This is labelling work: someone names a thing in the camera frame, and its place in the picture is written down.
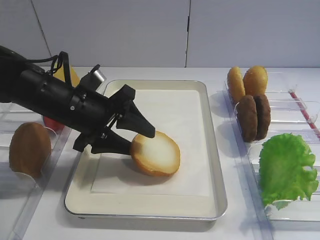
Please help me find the yellow cheese slice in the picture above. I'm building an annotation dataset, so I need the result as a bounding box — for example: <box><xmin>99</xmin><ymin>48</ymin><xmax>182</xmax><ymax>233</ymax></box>
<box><xmin>53</xmin><ymin>65</ymin><xmax>81</xmax><ymax>88</ymax></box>

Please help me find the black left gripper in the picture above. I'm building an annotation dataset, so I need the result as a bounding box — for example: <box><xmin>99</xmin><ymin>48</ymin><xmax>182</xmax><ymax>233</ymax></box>
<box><xmin>72</xmin><ymin>84</ymin><xmax>156</xmax><ymax>156</ymax></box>

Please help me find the brown meat patty front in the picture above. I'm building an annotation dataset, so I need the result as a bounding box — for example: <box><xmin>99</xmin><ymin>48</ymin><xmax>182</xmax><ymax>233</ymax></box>
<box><xmin>236</xmin><ymin>95</ymin><xmax>258</xmax><ymax>143</ymax></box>

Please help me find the metal baking tray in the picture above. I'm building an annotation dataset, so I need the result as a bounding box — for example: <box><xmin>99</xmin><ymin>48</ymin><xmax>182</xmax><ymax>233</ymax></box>
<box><xmin>64</xmin><ymin>79</ymin><xmax>228</xmax><ymax>222</ymax></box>

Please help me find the toasted bun bottom half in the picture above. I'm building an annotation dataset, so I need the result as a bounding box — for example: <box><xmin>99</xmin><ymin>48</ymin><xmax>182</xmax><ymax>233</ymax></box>
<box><xmin>130</xmin><ymin>131</ymin><xmax>181</xmax><ymax>177</ymax></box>

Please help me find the golden bun on left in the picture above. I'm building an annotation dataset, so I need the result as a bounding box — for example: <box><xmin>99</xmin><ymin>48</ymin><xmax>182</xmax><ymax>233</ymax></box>
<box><xmin>9</xmin><ymin>122</ymin><xmax>52</xmax><ymax>179</ymax></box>

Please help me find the clear plastic left rack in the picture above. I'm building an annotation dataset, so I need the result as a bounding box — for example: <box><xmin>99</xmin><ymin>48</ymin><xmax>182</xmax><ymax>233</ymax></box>
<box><xmin>0</xmin><ymin>103</ymin><xmax>71</xmax><ymax>240</ymax></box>

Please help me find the green lettuce leaf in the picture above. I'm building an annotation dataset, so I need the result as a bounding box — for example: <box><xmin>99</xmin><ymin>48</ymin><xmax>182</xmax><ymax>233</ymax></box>
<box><xmin>259</xmin><ymin>133</ymin><xmax>319</xmax><ymax>206</ymax></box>

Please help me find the white tray liner paper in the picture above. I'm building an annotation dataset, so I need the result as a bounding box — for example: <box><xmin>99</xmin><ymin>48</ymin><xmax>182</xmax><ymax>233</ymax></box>
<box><xmin>90</xmin><ymin>89</ymin><xmax>213</xmax><ymax>198</ymax></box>

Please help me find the golden bun half near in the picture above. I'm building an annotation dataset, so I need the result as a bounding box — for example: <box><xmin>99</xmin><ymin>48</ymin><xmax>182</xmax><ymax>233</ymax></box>
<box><xmin>227</xmin><ymin>66</ymin><xmax>246</xmax><ymax>104</ymax></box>

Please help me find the golden bun half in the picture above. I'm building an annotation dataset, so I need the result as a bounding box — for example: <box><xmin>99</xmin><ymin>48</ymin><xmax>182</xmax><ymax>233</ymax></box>
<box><xmin>243</xmin><ymin>65</ymin><xmax>268</xmax><ymax>96</ymax></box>
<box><xmin>227</xmin><ymin>66</ymin><xmax>246</xmax><ymax>104</ymax></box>

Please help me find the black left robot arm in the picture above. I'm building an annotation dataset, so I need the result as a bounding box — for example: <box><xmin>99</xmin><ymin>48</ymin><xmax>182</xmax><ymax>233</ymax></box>
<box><xmin>0</xmin><ymin>47</ymin><xmax>156</xmax><ymax>155</ymax></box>

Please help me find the red rack rail strip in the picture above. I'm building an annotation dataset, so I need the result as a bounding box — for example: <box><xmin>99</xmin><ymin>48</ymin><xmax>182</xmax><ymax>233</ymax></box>
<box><xmin>289</xmin><ymin>91</ymin><xmax>320</xmax><ymax>139</ymax></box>

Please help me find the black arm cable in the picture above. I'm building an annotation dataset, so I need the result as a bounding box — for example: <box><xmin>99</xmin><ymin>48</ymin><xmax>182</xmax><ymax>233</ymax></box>
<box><xmin>24</xmin><ymin>51</ymin><xmax>75</xmax><ymax>87</ymax></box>

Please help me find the clear plastic rack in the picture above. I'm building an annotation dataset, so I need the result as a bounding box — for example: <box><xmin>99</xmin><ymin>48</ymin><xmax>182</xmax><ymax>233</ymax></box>
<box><xmin>0</xmin><ymin>103</ymin><xmax>71</xmax><ymax>240</ymax></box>
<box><xmin>215</xmin><ymin>68</ymin><xmax>320</xmax><ymax>240</ymax></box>

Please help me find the golden bun half far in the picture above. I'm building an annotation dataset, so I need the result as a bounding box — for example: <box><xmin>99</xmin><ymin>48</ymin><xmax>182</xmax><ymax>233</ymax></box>
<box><xmin>243</xmin><ymin>65</ymin><xmax>268</xmax><ymax>96</ymax></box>

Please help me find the clear plastic right rack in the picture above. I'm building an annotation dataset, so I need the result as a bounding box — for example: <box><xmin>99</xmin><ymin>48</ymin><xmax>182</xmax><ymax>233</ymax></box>
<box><xmin>215</xmin><ymin>68</ymin><xmax>320</xmax><ymax>240</ymax></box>

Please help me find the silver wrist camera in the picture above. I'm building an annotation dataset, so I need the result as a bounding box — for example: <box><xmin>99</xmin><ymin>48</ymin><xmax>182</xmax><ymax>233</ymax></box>
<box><xmin>79</xmin><ymin>64</ymin><xmax>107</xmax><ymax>91</ymax></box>

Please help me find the red tomato slice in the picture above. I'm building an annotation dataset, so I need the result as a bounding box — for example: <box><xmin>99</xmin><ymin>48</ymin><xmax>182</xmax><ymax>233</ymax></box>
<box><xmin>42</xmin><ymin>116</ymin><xmax>65</xmax><ymax>133</ymax></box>

